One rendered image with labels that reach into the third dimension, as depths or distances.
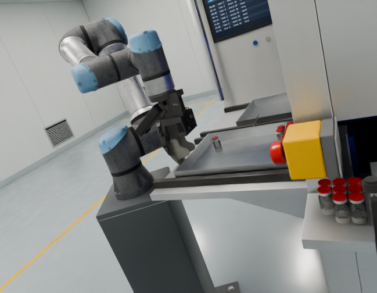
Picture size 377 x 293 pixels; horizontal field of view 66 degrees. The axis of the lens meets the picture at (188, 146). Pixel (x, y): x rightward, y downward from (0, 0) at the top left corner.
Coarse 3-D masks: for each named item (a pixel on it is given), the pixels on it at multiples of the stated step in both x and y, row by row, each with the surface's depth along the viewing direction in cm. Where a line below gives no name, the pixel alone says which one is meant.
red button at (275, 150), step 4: (272, 144) 48; (276, 144) 48; (280, 144) 48; (272, 148) 48; (276, 148) 48; (280, 148) 47; (272, 152) 48; (276, 152) 47; (280, 152) 47; (284, 152) 48; (272, 156) 48; (276, 156) 48; (280, 156) 47; (284, 156) 48; (272, 160) 48; (276, 160) 48; (280, 160) 48; (284, 160) 48; (276, 164) 49; (280, 164) 49
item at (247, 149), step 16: (240, 128) 92; (256, 128) 90; (272, 128) 88; (208, 144) 97; (224, 144) 93; (240, 144) 89; (256, 144) 85; (192, 160) 86; (208, 160) 85; (224, 160) 82; (240, 160) 78; (256, 160) 75; (176, 176) 77
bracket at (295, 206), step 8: (240, 200) 76; (248, 200) 75; (256, 200) 74; (264, 200) 73; (272, 200) 72; (280, 200) 71; (288, 200) 70; (296, 200) 69; (304, 200) 68; (272, 208) 73; (280, 208) 72; (288, 208) 71; (296, 208) 70; (304, 208) 69; (296, 216) 71
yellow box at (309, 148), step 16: (288, 128) 48; (304, 128) 46; (320, 128) 45; (288, 144) 44; (304, 144) 43; (320, 144) 42; (288, 160) 45; (304, 160) 44; (320, 160) 43; (336, 160) 42; (304, 176) 45; (320, 176) 44; (336, 176) 43
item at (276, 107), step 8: (272, 96) 117; (280, 96) 116; (256, 104) 121; (264, 104) 120; (272, 104) 118; (280, 104) 114; (288, 104) 111; (248, 112) 113; (256, 112) 114; (264, 112) 111; (272, 112) 108; (280, 112) 105; (288, 112) 92; (240, 120) 100; (248, 120) 99; (264, 120) 96
